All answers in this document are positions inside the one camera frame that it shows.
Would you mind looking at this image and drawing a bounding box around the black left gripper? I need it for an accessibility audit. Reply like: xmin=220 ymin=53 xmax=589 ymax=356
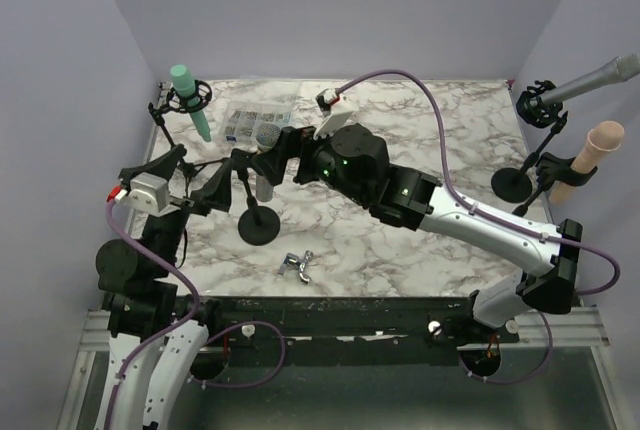
xmin=123 ymin=143 xmax=233 ymax=276

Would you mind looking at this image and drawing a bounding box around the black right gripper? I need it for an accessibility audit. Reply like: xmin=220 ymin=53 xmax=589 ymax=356
xmin=253 ymin=118 xmax=368 ymax=206

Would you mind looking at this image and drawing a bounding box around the rhinestone mesh-head microphone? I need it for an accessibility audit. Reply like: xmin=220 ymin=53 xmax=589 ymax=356
xmin=254 ymin=122 xmax=281 ymax=203

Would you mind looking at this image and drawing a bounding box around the black round-base clip stand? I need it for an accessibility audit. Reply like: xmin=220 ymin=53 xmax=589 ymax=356
xmin=231 ymin=149 xmax=280 ymax=246

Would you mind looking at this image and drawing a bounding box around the black tripod shock-mount stand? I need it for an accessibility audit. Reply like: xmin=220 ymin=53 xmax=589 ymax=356
xmin=148 ymin=80 xmax=222 ymax=192

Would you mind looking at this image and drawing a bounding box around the mint green microphone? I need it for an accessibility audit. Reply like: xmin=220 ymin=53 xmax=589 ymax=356
xmin=170 ymin=64 xmax=211 ymax=143

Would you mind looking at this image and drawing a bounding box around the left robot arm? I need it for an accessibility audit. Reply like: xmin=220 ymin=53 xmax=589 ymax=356
xmin=95 ymin=145 xmax=233 ymax=429

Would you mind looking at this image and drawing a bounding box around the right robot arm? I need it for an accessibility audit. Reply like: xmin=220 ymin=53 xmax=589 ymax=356
xmin=251 ymin=123 xmax=582 ymax=342

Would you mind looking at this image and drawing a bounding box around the black clip microphone stand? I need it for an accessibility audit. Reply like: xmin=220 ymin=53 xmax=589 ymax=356
xmin=512 ymin=152 xmax=598 ymax=217

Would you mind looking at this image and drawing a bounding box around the beige pink microphone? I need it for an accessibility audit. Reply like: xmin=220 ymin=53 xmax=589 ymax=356
xmin=571 ymin=121 xmax=625 ymax=174

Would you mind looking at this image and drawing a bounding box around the silver grey microphone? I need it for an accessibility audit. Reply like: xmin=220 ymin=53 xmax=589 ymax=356
xmin=540 ymin=54 xmax=639 ymax=105

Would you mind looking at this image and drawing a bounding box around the clear plastic screw box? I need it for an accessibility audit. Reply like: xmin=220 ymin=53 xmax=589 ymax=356
xmin=219 ymin=100 xmax=293 ymax=144

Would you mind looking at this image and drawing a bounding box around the chrome faucet piece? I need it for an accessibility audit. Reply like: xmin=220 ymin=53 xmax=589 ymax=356
xmin=277 ymin=250 xmax=314 ymax=285

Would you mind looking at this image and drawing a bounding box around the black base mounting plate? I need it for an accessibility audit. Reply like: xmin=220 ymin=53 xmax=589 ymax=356
xmin=192 ymin=296 xmax=519 ymax=378

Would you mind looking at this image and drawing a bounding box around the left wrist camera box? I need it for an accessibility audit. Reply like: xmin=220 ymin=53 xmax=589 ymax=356
xmin=108 ymin=173 xmax=172 ymax=217

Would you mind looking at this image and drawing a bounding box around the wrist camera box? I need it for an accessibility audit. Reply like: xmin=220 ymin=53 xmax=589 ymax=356
xmin=108 ymin=173 xmax=172 ymax=217
xmin=313 ymin=89 xmax=359 ymax=140

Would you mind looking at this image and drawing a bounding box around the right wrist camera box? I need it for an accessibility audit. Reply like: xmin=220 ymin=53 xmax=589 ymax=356
xmin=313 ymin=89 xmax=359 ymax=140

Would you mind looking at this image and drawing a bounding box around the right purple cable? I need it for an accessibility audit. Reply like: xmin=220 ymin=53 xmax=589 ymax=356
xmin=337 ymin=68 xmax=623 ymax=385

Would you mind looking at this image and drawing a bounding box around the black shock-mount round-base stand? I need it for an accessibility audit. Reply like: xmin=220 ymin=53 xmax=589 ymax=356
xmin=490 ymin=79 xmax=570 ymax=203

